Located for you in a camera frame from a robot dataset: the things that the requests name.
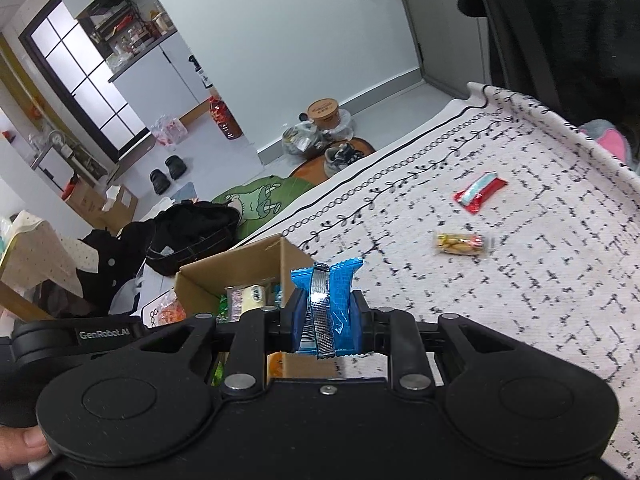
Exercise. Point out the pink and grey plush toy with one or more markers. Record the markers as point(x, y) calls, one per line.
point(607, 142)

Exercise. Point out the brown round mat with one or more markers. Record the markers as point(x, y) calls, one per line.
point(367, 146)

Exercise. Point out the black slipper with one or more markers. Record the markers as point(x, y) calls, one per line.
point(160, 181)
point(176, 167)

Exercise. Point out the small cardboard box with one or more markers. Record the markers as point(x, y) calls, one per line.
point(117, 205)

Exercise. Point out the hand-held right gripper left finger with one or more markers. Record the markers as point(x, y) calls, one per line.
point(295, 322)

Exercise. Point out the white kitchen cabinet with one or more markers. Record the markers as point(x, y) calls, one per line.
point(165, 70)

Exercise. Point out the brown nut snack packet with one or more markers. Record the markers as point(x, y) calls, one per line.
point(460, 245)

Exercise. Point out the red drink bottle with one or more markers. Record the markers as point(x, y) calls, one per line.
point(225, 117)

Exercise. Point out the blue floor mat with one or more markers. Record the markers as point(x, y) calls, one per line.
point(182, 194)

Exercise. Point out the black coat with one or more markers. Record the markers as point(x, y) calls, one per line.
point(590, 35)

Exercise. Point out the red and light-blue snack packet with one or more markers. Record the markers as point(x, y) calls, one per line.
point(480, 192)

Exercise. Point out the orange bread packet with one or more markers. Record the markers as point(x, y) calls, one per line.
point(282, 366)

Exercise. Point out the beige dotted cloth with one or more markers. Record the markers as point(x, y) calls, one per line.
point(40, 250)

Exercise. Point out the clear plastic bag of items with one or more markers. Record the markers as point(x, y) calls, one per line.
point(300, 140)

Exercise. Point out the white orange-printed bag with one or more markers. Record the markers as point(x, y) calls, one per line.
point(167, 312)

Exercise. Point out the blue snack packet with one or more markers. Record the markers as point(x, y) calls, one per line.
point(340, 310)

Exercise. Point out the black bag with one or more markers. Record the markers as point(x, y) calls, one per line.
point(195, 232)

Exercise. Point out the pair of dark sneakers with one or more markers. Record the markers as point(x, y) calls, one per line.
point(342, 157)

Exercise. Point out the dark framed glass door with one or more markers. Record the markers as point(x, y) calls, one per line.
point(75, 75)

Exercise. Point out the green snack packet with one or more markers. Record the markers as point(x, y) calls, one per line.
point(226, 307)

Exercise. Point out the black clothing pile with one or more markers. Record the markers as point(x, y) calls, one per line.
point(110, 270)

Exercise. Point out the brown round lidded container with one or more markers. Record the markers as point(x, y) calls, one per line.
point(327, 112)

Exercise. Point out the person's left hand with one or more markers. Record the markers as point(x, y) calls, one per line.
point(27, 445)

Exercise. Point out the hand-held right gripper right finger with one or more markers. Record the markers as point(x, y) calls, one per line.
point(359, 322)

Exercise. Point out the white black-patterned blanket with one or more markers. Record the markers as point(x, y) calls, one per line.
point(500, 310)

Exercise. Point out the brown cardboard box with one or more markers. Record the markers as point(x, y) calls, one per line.
point(260, 260)

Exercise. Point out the kitchen shelf with jars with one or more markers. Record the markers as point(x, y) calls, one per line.
point(135, 25)

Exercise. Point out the black chair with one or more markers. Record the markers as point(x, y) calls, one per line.
point(520, 35)

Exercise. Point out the green cloth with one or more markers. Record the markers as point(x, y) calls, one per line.
point(260, 200)

